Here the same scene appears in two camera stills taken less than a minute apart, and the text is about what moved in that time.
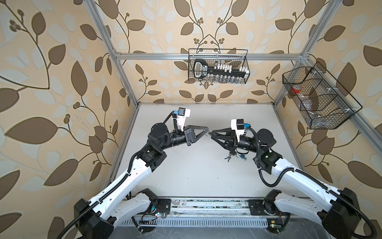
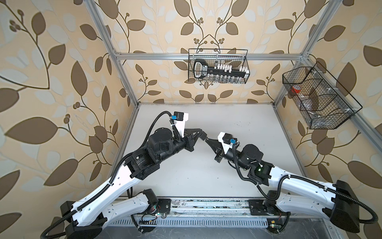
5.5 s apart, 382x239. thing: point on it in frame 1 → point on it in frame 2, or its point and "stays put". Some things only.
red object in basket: x=296 y=88 stays put
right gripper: x=231 y=144 → x=219 y=150
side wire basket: x=324 y=102 stays put
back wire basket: x=229 y=66 stays put
